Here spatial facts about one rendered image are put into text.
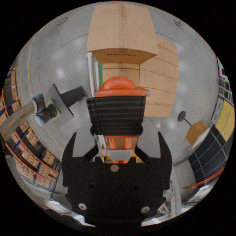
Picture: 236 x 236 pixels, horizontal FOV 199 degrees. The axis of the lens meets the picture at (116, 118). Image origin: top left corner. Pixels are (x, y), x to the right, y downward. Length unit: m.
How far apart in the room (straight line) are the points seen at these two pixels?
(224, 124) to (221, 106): 1.27
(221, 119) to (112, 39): 7.29
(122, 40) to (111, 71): 0.43
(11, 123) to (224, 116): 7.89
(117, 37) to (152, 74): 0.58
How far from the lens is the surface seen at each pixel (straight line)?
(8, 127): 0.67
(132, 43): 0.45
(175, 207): 1.76
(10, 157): 0.66
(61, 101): 0.86
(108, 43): 0.44
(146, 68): 0.85
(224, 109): 7.21
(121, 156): 0.21
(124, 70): 0.79
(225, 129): 7.31
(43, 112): 0.85
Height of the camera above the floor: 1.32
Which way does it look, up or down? 57 degrees down
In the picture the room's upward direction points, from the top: 178 degrees counter-clockwise
